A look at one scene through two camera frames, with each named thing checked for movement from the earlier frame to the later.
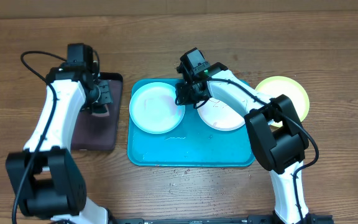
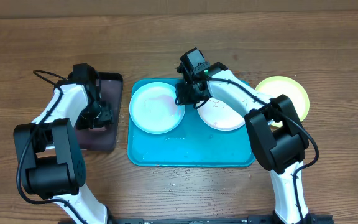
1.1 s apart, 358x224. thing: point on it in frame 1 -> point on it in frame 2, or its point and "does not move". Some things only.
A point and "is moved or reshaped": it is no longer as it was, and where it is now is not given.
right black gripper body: [190, 96] does not move
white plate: [220, 114] does not move
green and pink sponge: [100, 110] is moved or reshaped
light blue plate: [153, 108] does not move
